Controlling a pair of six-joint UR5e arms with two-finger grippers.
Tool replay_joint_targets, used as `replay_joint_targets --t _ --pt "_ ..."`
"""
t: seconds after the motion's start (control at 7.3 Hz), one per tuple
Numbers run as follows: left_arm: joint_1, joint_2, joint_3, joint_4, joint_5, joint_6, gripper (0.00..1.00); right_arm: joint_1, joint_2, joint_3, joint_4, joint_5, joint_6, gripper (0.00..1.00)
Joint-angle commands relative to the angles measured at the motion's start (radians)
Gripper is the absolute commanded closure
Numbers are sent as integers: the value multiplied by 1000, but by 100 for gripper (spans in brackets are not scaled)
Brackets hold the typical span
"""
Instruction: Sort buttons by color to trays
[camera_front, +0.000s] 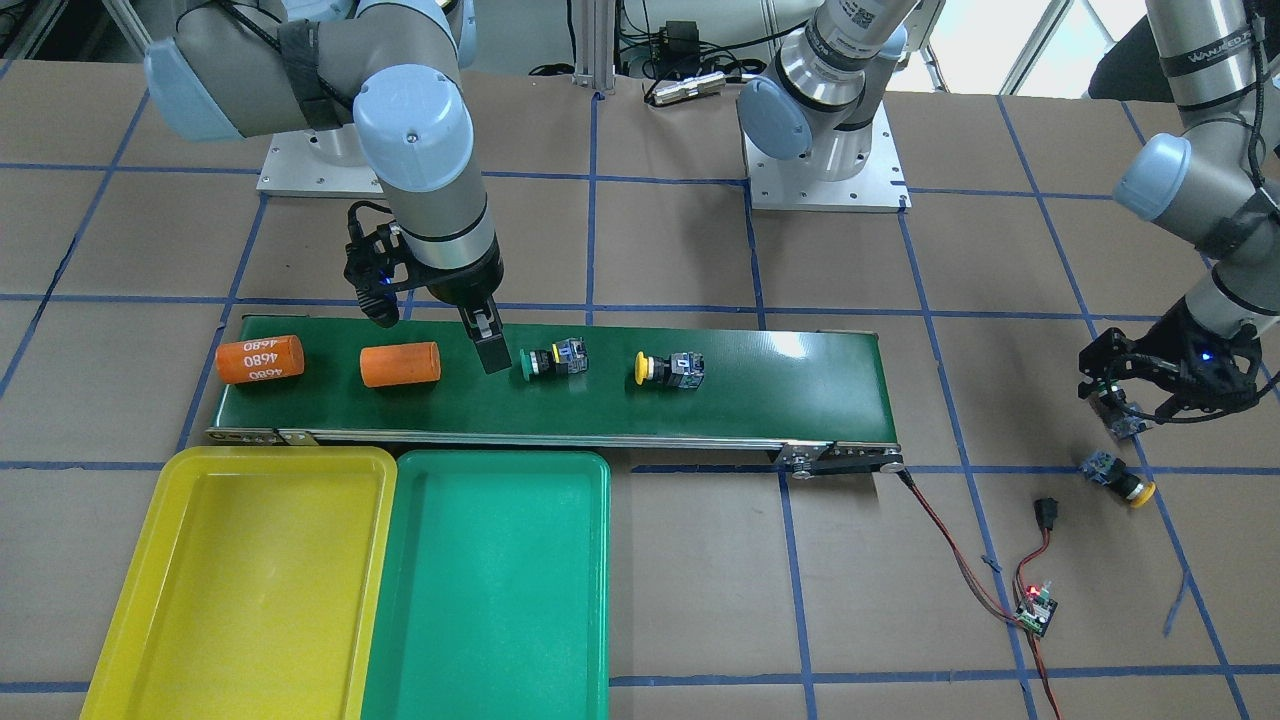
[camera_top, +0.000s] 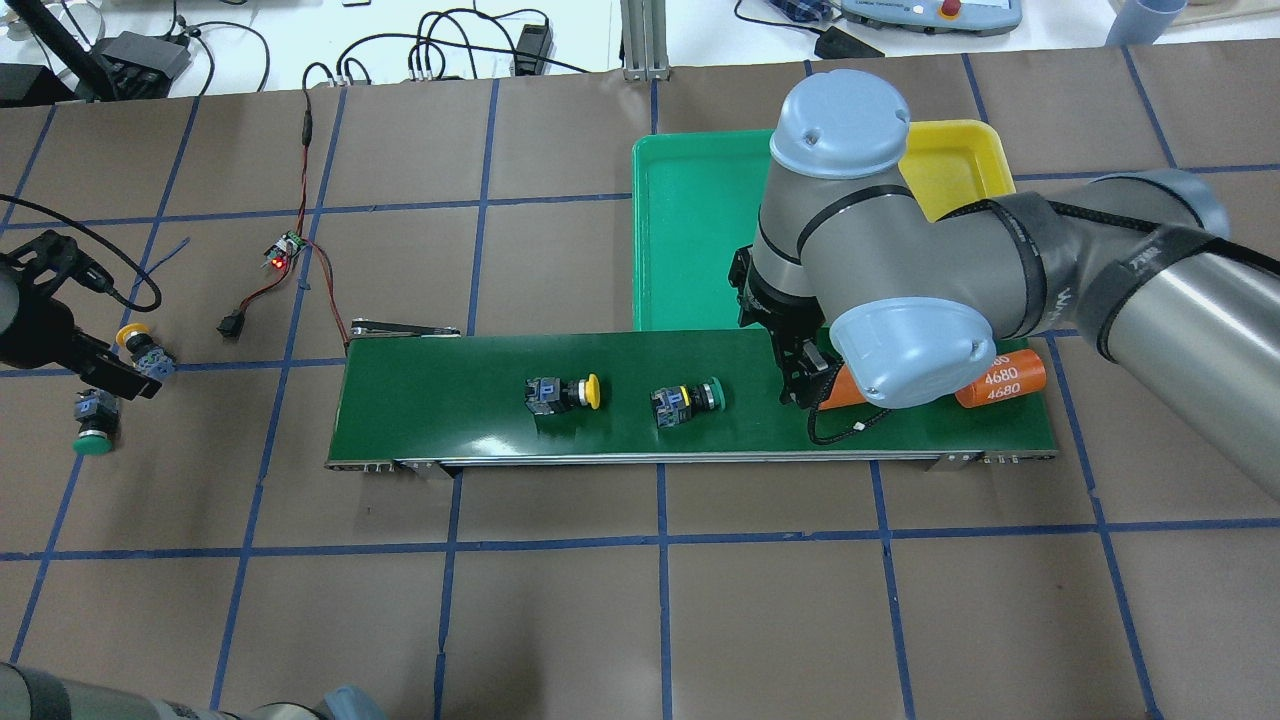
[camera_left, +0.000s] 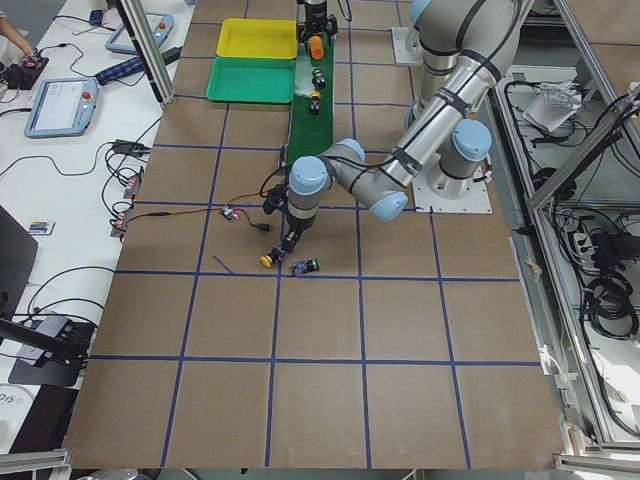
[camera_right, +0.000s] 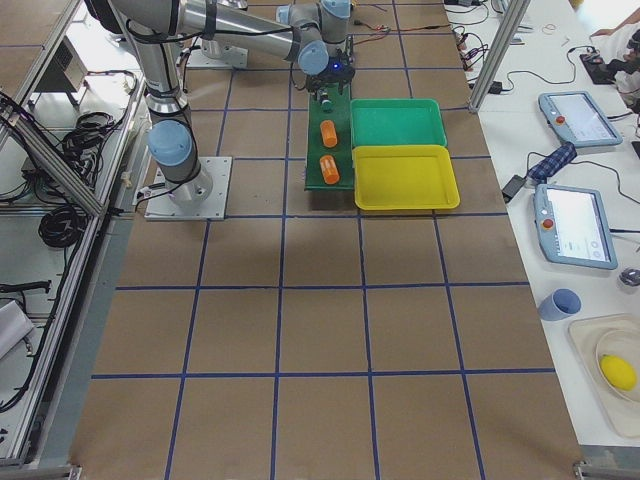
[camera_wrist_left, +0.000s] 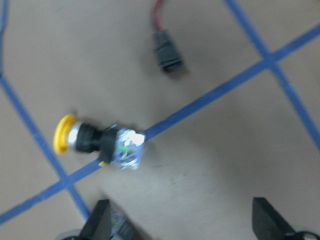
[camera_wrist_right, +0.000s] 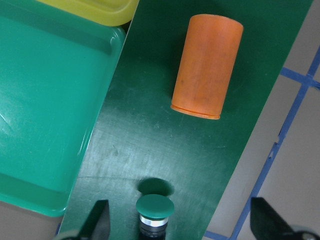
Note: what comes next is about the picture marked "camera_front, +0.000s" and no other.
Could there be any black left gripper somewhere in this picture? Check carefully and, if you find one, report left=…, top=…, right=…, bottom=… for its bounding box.
left=1078, top=300, right=1263, bottom=425

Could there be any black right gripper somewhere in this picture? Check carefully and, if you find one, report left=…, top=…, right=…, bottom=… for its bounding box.
left=344, top=200, right=512, bottom=374

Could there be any plain orange cylinder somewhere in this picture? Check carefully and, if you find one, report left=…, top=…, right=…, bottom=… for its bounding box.
left=358, top=341, right=442, bottom=389

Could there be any green push button switch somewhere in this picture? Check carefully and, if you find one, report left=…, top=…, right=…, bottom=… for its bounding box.
left=517, top=337, right=590, bottom=382
left=1087, top=384, right=1152, bottom=442

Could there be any orange cylinder with 4680 print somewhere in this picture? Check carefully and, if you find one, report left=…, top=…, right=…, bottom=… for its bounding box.
left=214, top=334, right=306, bottom=386

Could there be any yellow push button switch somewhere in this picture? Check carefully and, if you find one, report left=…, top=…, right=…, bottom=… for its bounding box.
left=634, top=351, right=705, bottom=389
left=1078, top=450, right=1157, bottom=509

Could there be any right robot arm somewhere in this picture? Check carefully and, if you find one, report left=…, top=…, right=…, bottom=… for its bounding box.
left=143, top=1, right=511, bottom=374

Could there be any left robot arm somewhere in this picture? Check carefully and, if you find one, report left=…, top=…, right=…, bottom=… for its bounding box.
left=737, top=1, right=1277, bottom=424

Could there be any motor controller circuit board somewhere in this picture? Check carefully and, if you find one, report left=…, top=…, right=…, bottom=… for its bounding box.
left=1014, top=582, right=1059, bottom=639

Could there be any green plastic tray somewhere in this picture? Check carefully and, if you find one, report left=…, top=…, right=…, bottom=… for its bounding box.
left=361, top=450, right=611, bottom=719

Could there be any yellow plastic tray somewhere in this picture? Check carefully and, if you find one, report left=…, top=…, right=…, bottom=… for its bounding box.
left=81, top=446, right=397, bottom=719

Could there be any black power adapter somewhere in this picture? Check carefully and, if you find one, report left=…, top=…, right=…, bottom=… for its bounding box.
left=657, top=20, right=701, bottom=63

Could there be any green conveyor belt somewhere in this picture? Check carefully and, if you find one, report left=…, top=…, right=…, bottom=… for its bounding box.
left=206, top=315, right=904, bottom=477

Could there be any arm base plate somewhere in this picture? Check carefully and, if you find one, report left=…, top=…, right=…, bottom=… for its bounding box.
left=742, top=105, right=913, bottom=213
left=256, top=124, right=383, bottom=200

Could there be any black rocker switch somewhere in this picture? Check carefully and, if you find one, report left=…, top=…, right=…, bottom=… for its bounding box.
left=1033, top=497, right=1059, bottom=533

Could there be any red black power cable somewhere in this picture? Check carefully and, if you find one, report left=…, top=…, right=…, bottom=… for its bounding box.
left=895, top=470, right=1062, bottom=720

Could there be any aluminium frame post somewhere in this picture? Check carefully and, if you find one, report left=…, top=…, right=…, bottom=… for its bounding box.
left=568, top=0, right=617, bottom=97

